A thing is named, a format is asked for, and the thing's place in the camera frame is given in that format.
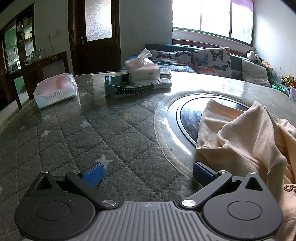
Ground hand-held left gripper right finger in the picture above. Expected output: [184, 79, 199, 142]
[181, 162, 271, 209]

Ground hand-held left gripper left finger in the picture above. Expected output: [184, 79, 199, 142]
[26, 162, 118, 209]

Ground cream sweatshirt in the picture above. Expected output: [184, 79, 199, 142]
[195, 100, 296, 234]

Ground round black table insert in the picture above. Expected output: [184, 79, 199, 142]
[176, 97, 251, 146]

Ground pink white soft tissue pack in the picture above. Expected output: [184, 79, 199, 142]
[33, 72, 79, 110]

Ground upright butterfly print pillow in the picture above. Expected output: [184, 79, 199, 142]
[192, 47, 233, 79]

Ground grey pillow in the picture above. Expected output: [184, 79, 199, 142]
[241, 59, 272, 88]

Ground pink tissue box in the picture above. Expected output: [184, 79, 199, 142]
[124, 49, 160, 81]

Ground dark blue sofa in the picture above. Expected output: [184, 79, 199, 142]
[120, 43, 296, 102]

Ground dark wooden sideboard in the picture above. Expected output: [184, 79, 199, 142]
[9, 51, 70, 110]

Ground flat butterfly print pillow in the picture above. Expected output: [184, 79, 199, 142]
[150, 50, 193, 74]

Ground orange green plush toy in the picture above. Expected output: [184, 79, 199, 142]
[260, 59, 273, 71]

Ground green yellow plush toys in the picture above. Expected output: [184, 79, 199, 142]
[280, 74, 296, 88]

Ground panda plush toy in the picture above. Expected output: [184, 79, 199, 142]
[246, 50, 260, 62]

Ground dark wooden door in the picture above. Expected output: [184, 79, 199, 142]
[68, 0, 121, 75]

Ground glass jars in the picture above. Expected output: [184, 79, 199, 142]
[24, 49, 42, 65]

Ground window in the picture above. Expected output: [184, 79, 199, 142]
[172, 0, 255, 46]

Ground dark wooden shelf cabinet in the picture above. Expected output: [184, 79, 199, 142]
[0, 2, 36, 109]

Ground purple window blind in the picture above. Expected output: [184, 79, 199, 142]
[232, 0, 255, 11]

